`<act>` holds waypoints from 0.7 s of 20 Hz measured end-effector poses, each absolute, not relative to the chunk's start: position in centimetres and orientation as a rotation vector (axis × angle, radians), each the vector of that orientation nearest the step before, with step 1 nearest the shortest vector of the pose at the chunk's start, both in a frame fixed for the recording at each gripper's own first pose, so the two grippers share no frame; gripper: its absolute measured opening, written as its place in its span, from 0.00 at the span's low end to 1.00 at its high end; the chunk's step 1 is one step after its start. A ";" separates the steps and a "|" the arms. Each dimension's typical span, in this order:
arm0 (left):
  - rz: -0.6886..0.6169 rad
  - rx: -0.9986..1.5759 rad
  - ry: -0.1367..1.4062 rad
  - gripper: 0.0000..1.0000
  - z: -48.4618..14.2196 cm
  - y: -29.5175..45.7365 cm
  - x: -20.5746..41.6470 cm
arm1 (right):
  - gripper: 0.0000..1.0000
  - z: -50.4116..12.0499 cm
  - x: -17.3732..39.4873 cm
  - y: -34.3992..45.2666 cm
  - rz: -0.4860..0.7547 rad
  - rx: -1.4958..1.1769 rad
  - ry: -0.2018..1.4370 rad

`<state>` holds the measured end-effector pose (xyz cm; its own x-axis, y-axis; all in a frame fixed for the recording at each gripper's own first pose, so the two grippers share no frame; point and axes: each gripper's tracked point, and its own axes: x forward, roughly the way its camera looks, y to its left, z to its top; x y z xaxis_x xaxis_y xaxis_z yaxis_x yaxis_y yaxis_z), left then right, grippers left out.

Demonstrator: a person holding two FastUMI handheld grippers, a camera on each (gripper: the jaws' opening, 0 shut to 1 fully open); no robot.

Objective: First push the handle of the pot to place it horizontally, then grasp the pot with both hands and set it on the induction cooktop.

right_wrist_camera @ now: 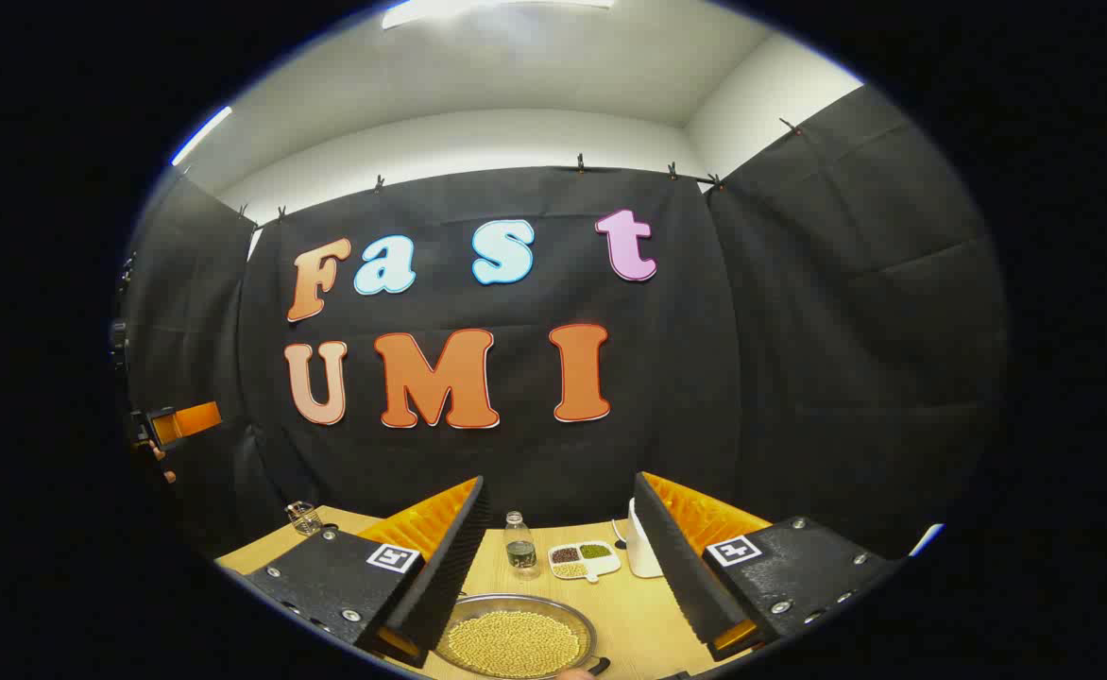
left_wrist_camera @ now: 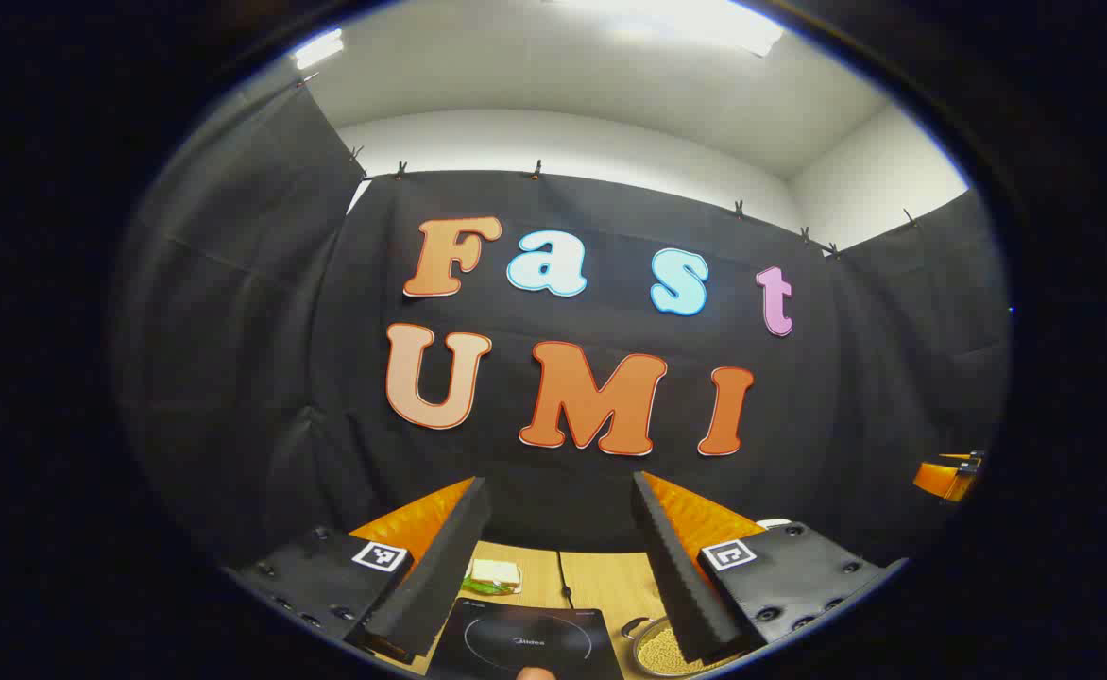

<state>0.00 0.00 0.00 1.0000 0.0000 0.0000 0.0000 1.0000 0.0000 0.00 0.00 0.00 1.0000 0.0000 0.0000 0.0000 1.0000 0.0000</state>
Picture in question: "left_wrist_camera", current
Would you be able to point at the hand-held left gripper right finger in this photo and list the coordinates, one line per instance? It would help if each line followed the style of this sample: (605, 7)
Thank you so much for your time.
(690, 590)

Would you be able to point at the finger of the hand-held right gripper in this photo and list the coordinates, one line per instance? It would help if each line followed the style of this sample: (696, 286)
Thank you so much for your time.
(943, 477)

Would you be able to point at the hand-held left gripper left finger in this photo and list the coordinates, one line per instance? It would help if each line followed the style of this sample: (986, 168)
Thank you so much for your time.
(426, 576)

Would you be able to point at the black induction cooktop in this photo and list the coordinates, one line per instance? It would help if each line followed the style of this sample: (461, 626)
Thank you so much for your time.
(525, 642)

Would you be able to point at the pile of soybeans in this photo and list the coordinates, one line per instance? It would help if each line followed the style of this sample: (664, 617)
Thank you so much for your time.
(667, 654)

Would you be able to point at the sandwich with lettuce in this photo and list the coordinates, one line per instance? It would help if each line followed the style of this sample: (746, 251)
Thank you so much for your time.
(495, 571)

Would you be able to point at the black backdrop cloth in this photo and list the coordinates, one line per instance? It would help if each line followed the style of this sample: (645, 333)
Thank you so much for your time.
(232, 378)

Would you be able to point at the row of black cloth clips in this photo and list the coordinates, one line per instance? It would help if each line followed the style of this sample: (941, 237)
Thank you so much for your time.
(536, 170)

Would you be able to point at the ceiling light panel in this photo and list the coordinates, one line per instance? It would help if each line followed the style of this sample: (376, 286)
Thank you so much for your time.
(317, 49)
(705, 24)

